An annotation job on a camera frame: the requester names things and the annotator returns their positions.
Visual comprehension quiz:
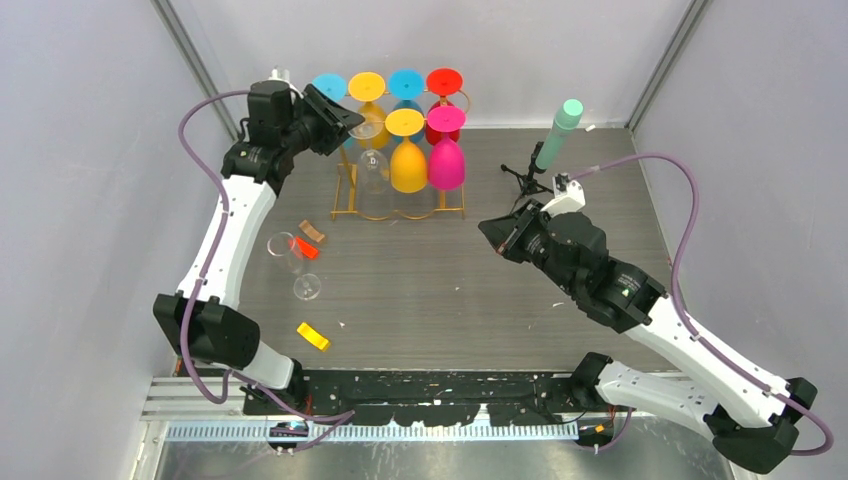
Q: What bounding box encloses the orange red block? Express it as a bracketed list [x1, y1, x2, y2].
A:
[295, 237, 321, 260]

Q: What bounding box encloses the yellow block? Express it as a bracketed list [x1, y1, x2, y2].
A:
[296, 322, 331, 352]

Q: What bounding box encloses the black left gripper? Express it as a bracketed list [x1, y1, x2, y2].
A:
[283, 86, 365, 156]

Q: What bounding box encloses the tan wooden block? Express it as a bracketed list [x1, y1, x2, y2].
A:
[298, 220, 326, 244]

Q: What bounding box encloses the blue wine glass right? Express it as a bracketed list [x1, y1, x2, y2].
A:
[387, 69, 426, 113]

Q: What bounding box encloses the pink wine glass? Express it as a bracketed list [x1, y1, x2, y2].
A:
[425, 105, 466, 191]

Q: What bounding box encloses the aluminium frame rail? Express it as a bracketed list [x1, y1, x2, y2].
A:
[139, 377, 730, 444]

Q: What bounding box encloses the red wine glass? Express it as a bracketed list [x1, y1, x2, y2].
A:
[425, 67, 463, 145]

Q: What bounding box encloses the small black tripod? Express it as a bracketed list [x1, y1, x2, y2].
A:
[500, 141, 562, 199]

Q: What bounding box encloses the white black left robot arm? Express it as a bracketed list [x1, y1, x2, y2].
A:
[153, 80, 365, 414]

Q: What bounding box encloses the clear wine glass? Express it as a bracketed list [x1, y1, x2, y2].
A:
[266, 232, 322, 301]
[349, 136, 389, 195]

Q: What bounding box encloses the yellow wine glass front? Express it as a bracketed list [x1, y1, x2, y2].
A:
[385, 108, 428, 194]

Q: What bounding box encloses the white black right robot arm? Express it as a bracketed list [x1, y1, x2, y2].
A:
[478, 200, 817, 474]

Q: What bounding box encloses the yellow wine glass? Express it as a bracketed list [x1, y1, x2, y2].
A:
[385, 108, 428, 194]
[348, 72, 390, 150]

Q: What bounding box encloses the blue wine glass left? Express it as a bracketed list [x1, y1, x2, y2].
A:
[311, 72, 355, 151]

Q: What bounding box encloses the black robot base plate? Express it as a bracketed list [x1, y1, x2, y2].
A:
[241, 366, 637, 431]

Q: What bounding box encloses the yellow wine glass back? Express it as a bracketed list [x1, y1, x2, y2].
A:
[348, 72, 390, 150]

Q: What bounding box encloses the mint green bottle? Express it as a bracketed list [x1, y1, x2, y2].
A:
[534, 98, 584, 173]

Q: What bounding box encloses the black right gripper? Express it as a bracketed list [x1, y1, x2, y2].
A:
[477, 198, 578, 295]

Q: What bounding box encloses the gold wire glass rack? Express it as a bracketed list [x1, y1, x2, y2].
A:
[330, 93, 468, 221]

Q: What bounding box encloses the blue wine glass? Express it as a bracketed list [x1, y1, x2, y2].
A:
[311, 72, 355, 151]
[387, 69, 426, 113]

